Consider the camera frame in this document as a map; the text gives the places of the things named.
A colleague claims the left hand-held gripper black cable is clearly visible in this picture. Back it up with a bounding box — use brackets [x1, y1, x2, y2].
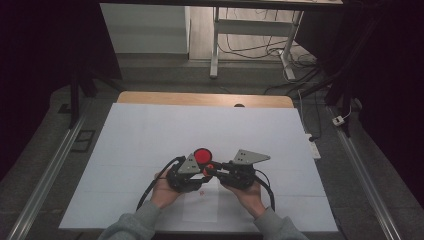
[136, 155, 186, 212]

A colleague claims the white desk frame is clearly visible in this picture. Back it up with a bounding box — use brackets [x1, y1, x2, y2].
[209, 6, 306, 81]

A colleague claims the small white paper sheet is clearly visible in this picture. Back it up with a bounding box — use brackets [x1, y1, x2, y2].
[181, 179, 220, 224]

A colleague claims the dark curtain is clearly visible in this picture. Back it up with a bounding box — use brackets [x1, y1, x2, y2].
[0, 0, 123, 183]
[294, 0, 424, 209]

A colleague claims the black metal stand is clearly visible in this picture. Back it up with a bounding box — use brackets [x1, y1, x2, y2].
[67, 64, 124, 130]
[298, 64, 355, 138]

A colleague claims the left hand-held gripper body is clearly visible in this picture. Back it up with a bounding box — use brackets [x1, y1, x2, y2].
[166, 152, 205, 194]

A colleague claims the round red ink pad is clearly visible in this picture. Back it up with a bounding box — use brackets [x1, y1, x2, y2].
[193, 147, 214, 166]

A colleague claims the aluminium floor rail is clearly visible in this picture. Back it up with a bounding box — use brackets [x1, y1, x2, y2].
[325, 105, 403, 240]
[5, 99, 93, 240]

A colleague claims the pale grey cabinet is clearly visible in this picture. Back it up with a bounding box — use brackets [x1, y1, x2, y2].
[99, 3, 191, 55]

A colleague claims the black floor socket plate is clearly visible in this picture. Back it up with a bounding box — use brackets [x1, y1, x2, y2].
[71, 129, 97, 154]

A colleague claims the right hand-held gripper black cable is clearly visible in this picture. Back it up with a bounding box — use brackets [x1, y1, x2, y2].
[254, 168, 276, 212]

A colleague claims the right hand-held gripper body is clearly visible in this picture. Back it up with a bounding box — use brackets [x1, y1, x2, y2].
[217, 148, 272, 191]

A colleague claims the hand-held gripper black cable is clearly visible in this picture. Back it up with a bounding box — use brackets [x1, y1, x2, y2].
[136, 155, 186, 212]
[254, 168, 276, 212]

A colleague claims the person's left hand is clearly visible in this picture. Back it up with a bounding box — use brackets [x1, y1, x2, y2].
[150, 169, 184, 211]

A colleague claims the black floor cable tangle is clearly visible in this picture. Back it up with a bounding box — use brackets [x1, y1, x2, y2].
[218, 8, 319, 96]

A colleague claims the person's right hand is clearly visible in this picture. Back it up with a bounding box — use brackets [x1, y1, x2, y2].
[221, 180, 268, 220]

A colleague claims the large white table cover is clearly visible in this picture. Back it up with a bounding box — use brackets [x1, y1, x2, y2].
[58, 102, 339, 234]

